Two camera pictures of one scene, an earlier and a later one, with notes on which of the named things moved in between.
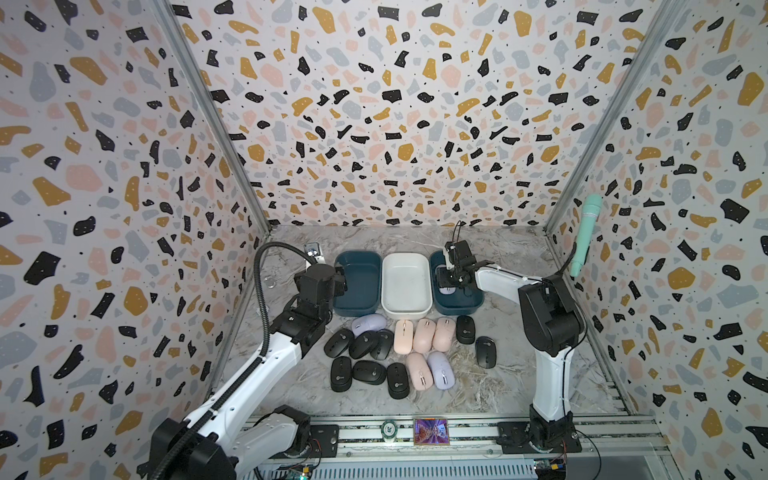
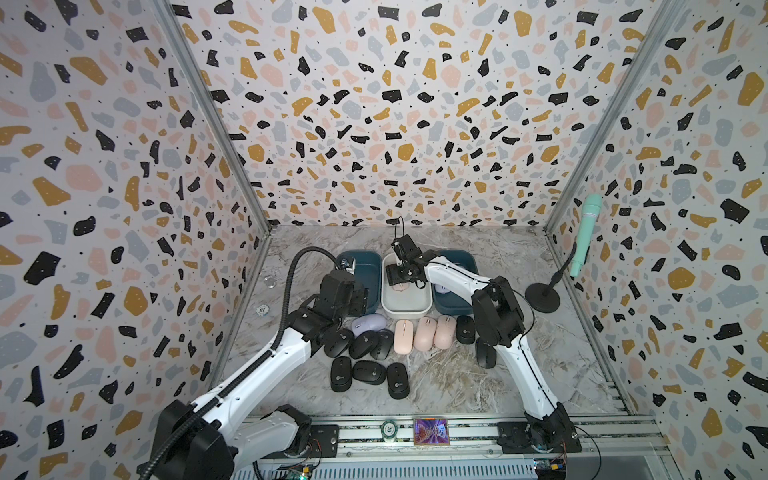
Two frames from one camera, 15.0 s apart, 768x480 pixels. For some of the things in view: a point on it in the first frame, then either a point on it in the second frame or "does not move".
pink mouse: [444, 334] does not move
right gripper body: [451, 277] -> [400, 273]
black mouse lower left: [341, 374] does not move
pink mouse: [403, 336] does not move
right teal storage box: [457, 303] does not move
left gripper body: [341, 284] -> [359, 306]
